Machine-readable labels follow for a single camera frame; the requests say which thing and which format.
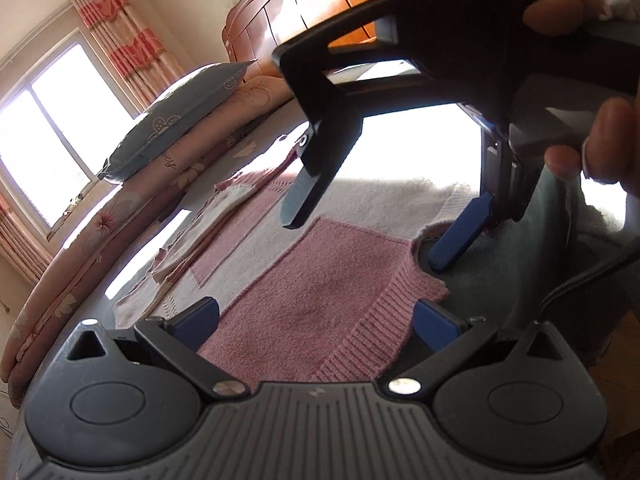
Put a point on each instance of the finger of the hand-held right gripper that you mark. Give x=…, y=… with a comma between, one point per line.
x=320, y=150
x=460, y=235

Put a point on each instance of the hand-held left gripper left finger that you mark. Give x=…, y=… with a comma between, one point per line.
x=197, y=322

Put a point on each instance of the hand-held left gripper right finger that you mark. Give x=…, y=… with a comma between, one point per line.
x=435, y=325

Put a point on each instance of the pink and cream knit sweater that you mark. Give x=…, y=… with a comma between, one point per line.
x=320, y=280

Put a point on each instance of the person's right hand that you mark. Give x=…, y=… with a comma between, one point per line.
x=615, y=145

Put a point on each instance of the pink floral folded quilt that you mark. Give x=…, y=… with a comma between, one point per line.
x=75, y=270

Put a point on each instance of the wooden headboard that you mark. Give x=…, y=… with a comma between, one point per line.
x=300, y=0

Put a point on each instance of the blue floral pillow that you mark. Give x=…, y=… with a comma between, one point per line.
x=165, y=115

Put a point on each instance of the window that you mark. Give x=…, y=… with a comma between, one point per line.
x=55, y=125

